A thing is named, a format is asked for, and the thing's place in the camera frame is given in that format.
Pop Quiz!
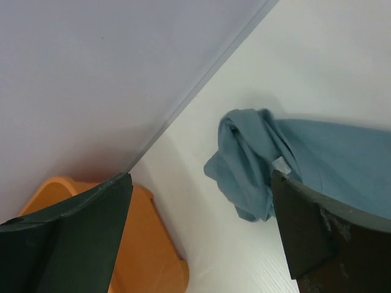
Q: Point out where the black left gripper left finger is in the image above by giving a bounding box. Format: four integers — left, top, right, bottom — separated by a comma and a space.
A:
1, 172, 133, 292

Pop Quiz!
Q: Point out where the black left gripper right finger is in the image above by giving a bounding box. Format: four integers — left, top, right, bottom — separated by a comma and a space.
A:
271, 170, 390, 292

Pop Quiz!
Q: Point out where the teal blue t shirt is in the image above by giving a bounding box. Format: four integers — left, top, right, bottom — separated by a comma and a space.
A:
204, 109, 390, 222

